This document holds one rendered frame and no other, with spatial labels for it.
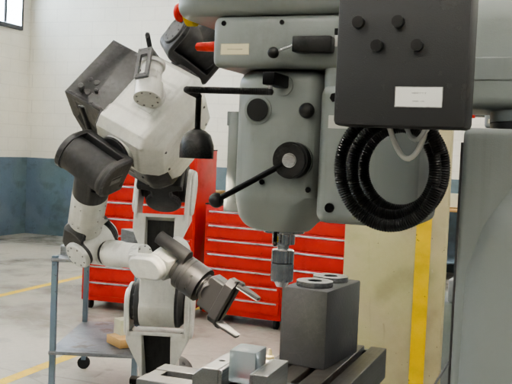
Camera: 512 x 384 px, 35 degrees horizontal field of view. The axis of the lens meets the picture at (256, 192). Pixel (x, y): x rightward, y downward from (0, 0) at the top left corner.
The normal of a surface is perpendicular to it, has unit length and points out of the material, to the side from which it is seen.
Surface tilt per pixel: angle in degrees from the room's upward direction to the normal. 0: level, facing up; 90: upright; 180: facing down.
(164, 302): 81
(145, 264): 113
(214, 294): 88
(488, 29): 90
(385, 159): 90
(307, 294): 90
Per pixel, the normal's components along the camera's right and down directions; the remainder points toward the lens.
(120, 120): -0.01, -0.50
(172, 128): 0.58, -0.02
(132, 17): -0.37, 0.04
